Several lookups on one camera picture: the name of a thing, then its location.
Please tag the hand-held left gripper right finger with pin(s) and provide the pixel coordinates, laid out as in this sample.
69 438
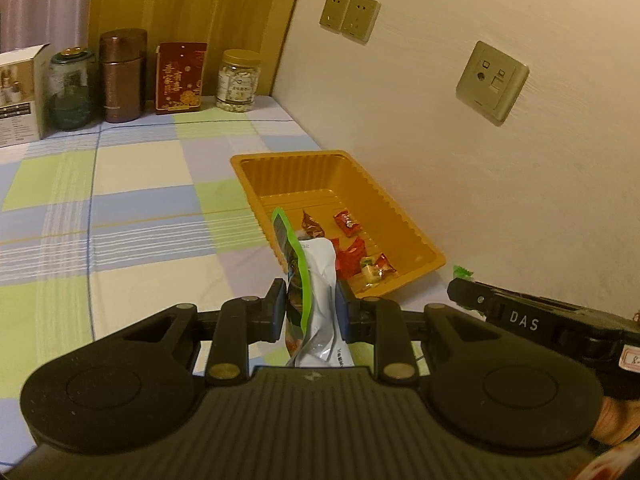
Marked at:
342 312

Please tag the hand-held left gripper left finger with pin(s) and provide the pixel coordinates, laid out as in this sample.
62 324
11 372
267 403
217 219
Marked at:
275 307

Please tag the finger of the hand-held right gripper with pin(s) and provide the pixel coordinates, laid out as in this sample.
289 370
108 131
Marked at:
467 294

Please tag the white green-edged snack packet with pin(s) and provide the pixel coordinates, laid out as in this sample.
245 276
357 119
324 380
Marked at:
317 280

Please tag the yellow green candy packet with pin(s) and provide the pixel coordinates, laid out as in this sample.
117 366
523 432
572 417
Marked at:
370 270

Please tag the red snack packet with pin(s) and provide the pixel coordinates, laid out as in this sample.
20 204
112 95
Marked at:
350 257

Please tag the orange plastic tray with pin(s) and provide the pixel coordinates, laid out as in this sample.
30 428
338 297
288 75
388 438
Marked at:
310 175

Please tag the person's right hand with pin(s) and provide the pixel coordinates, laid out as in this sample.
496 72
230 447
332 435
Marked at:
620 420

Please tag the clear plastic candy jar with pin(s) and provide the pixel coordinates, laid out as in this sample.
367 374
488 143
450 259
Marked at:
239 82

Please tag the red gift box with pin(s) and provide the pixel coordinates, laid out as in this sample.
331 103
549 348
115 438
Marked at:
181 80

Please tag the brown metal canister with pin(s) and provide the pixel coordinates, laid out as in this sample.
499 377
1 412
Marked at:
122 80

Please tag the green glass jar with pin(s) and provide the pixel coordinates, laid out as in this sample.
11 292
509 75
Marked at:
72 95

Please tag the yellow curtain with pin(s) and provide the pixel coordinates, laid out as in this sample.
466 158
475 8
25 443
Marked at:
200 0

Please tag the white picture carton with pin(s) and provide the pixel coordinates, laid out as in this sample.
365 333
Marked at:
20 100

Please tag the pink lace curtain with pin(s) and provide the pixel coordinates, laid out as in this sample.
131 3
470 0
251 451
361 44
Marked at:
45 0

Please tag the beige wall socket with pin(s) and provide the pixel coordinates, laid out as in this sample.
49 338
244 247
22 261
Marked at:
492 82

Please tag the beige wall switch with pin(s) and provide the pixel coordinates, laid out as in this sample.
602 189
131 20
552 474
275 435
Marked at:
361 19
334 11

